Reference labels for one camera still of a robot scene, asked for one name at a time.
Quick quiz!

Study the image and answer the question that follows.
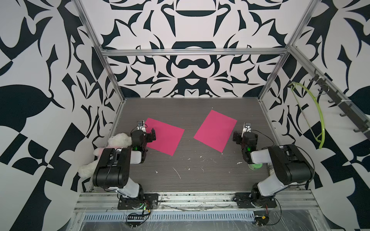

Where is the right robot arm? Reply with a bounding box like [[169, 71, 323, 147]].
[[233, 132, 315, 204]]

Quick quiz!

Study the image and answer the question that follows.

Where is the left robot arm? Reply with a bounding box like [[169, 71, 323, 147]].
[[92, 129, 156, 200]]

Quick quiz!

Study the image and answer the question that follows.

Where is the green lidded jar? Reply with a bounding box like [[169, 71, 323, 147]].
[[249, 164, 263, 170]]

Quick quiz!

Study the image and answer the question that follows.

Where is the white teddy bear pink shirt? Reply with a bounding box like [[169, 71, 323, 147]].
[[78, 133, 132, 178]]

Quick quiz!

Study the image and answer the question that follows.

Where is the left small electronics board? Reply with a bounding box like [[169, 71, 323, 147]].
[[126, 213, 150, 223]]

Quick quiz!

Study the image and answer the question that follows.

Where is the small electronics board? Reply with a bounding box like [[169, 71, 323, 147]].
[[126, 213, 150, 223], [254, 215, 269, 226]]

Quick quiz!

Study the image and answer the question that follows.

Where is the right small electronics board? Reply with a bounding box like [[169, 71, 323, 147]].
[[254, 215, 269, 226]]

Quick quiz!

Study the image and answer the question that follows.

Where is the green hoop hanger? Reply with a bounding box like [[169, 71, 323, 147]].
[[289, 82, 326, 149]]

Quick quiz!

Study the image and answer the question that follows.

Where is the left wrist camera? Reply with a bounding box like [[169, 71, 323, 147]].
[[136, 120, 146, 131]]

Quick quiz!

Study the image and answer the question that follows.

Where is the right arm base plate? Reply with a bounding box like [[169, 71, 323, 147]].
[[232, 193, 277, 208]]

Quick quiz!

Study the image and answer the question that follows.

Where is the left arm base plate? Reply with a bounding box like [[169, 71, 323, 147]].
[[117, 193, 159, 210]]

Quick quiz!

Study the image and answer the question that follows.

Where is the black wall hook rail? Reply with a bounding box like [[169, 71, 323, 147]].
[[310, 69, 370, 140]]

